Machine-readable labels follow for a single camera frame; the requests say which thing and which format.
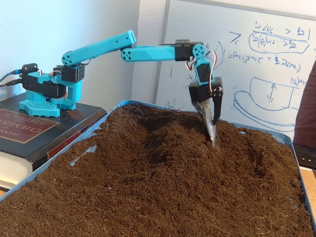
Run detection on silver foil scoop plate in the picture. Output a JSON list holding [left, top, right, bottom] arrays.
[[194, 100, 220, 149]]

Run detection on blue cable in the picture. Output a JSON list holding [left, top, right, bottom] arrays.
[[0, 70, 22, 83]]

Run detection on right forearm maroon sleeve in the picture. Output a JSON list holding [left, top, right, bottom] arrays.
[[293, 59, 316, 144]]

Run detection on black chemistry physics handbook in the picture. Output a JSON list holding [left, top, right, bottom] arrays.
[[0, 95, 109, 192]]

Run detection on black cable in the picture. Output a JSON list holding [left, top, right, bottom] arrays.
[[0, 79, 23, 87]]

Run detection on brown soil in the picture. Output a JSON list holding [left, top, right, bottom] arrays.
[[0, 102, 314, 237]]

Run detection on blue plastic tray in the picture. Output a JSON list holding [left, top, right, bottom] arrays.
[[0, 99, 316, 237]]

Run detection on black controller block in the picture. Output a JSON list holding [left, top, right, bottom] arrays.
[[21, 63, 39, 75]]

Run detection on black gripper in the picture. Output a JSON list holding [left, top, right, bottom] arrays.
[[189, 77, 224, 125]]

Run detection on whiteboard with blue drawings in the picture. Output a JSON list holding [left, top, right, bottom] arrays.
[[152, 0, 316, 149]]

